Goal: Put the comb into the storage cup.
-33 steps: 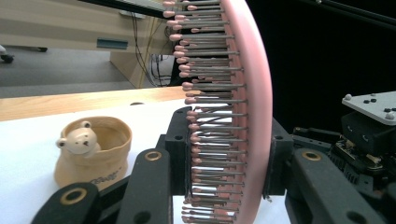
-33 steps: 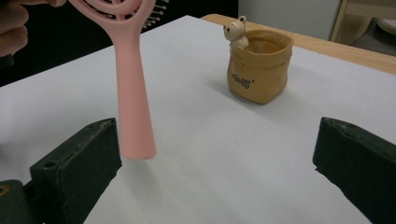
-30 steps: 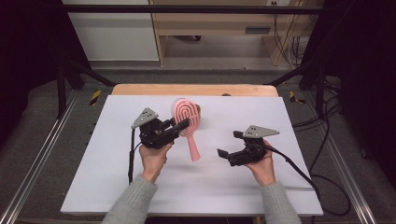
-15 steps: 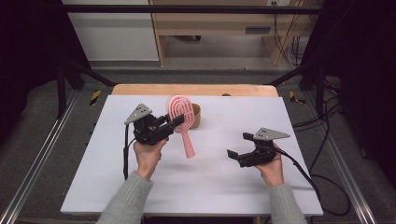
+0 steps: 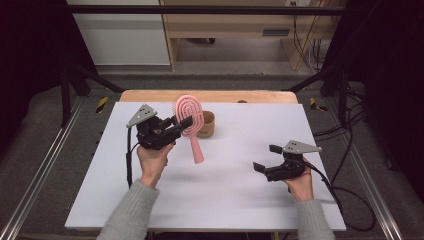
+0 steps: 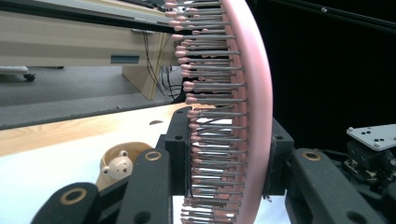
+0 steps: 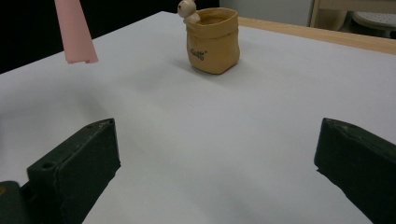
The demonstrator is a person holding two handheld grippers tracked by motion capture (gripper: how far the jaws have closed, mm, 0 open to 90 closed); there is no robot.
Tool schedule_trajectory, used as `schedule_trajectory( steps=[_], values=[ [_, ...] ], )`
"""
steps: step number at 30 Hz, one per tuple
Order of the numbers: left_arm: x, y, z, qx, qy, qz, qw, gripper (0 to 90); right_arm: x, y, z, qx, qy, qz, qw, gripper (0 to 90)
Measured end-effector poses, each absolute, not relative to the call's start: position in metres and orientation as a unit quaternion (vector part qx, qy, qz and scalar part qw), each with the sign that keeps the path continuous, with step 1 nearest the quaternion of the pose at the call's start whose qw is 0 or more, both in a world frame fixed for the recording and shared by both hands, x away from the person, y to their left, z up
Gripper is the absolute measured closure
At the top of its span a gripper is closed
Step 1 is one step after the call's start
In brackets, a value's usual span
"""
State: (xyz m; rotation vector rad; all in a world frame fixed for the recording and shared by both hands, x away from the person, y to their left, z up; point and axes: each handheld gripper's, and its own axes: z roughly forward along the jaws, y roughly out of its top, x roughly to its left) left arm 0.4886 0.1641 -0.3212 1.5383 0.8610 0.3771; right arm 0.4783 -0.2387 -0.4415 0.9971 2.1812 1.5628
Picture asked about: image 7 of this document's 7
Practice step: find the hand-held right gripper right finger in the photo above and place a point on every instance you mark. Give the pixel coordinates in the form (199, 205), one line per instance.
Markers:
(361, 168)

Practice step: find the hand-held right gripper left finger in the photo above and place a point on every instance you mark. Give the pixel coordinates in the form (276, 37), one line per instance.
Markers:
(77, 168)

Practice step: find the pink hairbrush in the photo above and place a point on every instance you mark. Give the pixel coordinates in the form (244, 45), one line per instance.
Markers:
(76, 31)

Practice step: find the tan cup with small figurine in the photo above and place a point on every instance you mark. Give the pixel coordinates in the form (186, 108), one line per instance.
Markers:
(213, 46)

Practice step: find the white board sheet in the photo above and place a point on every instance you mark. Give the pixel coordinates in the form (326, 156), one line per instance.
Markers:
(202, 124)

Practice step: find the wooden table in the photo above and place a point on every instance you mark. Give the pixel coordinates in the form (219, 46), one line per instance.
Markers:
(327, 37)

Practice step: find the pale round object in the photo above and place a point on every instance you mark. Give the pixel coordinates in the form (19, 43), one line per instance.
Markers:
(378, 20)

